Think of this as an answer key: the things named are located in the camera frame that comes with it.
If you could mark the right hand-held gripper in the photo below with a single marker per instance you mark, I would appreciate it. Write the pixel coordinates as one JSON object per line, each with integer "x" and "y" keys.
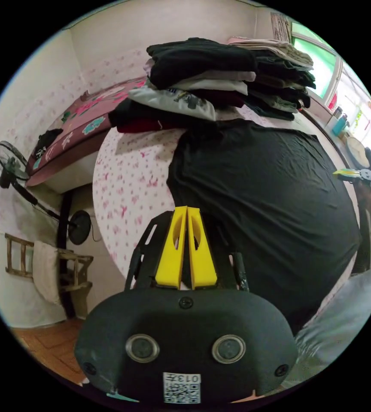
{"x": 365, "y": 175}

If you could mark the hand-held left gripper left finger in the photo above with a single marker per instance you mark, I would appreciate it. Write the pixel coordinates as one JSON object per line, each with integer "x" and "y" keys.
{"x": 169, "y": 257}

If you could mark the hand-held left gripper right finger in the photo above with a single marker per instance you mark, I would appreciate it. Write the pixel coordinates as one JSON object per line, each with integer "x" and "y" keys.
{"x": 201, "y": 260}

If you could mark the black short sleeve shirt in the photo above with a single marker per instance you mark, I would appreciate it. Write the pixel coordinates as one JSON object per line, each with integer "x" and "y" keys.
{"x": 262, "y": 199}

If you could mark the person's right hand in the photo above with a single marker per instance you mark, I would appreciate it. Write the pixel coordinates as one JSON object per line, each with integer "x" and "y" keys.
{"x": 366, "y": 194}

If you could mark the teal bottle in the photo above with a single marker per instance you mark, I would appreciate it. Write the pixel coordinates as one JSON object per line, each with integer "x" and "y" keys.
{"x": 339, "y": 125}

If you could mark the bed with pink floral sheet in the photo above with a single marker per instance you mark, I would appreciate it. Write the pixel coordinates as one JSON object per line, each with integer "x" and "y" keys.
{"x": 124, "y": 180}

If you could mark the wooden chair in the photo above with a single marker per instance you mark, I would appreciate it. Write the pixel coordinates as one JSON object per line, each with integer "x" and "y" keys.
{"x": 76, "y": 267}

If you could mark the window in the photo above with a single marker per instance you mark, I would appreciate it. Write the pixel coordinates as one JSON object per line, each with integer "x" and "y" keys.
{"x": 317, "y": 64}

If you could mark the white cloth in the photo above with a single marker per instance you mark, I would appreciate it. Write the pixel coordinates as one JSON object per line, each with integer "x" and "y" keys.
{"x": 45, "y": 270}

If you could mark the person's body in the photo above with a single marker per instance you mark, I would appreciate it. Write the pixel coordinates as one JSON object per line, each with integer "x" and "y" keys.
{"x": 340, "y": 322}

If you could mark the platform with maroon flowered quilt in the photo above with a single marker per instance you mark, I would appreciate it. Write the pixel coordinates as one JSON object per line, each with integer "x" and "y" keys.
{"x": 76, "y": 128}

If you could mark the black garment with white print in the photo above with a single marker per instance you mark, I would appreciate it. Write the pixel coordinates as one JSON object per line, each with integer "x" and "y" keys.
{"x": 45, "y": 140}

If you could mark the pile of clothes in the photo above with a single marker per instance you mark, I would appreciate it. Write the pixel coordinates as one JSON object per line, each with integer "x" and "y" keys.
{"x": 201, "y": 61}

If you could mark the black standing fan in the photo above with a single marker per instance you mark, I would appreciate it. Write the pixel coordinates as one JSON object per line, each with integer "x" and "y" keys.
{"x": 10, "y": 164}

